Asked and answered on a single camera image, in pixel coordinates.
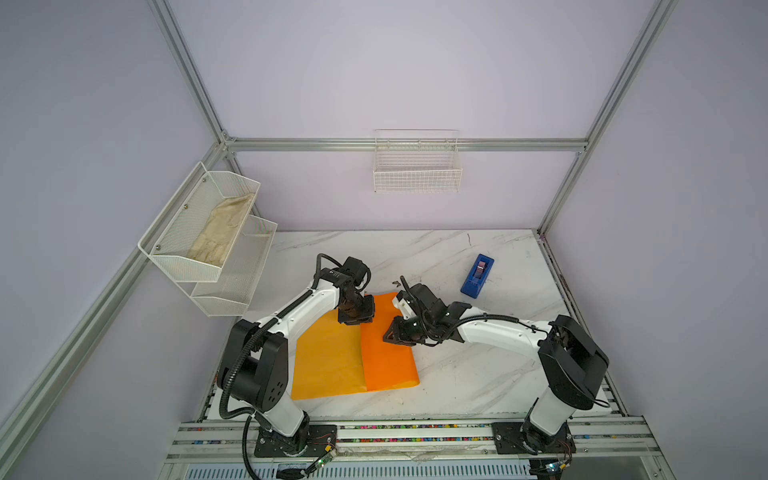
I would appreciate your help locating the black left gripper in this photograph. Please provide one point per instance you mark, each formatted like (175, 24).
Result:
(365, 316)

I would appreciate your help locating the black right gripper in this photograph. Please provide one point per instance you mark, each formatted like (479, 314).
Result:
(397, 335)

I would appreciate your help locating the orange wrapping paper sheet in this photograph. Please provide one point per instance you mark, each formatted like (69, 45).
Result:
(333, 359)

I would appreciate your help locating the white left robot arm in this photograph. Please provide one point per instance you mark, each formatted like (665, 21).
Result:
(254, 372)

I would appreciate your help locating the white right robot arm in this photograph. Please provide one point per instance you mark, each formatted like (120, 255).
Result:
(497, 363)

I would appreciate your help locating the blue tape dispenser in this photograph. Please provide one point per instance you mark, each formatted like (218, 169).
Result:
(472, 286)

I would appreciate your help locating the pink tape roll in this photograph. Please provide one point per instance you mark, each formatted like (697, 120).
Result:
(480, 268)

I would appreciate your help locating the white mesh lower shelf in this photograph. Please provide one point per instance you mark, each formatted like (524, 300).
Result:
(232, 294)

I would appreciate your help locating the white mesh shelf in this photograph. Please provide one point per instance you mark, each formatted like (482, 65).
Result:
(232, 294)
(168, 241)

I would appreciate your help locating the beige cloth in shelf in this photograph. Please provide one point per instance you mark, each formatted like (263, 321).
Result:
(216, 239)

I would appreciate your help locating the white mesh upper shelf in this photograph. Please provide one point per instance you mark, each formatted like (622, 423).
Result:
(168, 241)

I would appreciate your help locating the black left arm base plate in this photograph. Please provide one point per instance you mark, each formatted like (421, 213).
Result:
(308, 442)

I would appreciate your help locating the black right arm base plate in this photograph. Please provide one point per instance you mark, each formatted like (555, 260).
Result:
(522, 437)

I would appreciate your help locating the white wire wall basket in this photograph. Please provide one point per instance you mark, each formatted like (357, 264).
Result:
(416, 161)

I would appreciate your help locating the aluminium front rail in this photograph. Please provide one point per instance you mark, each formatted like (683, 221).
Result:
(220, 441)

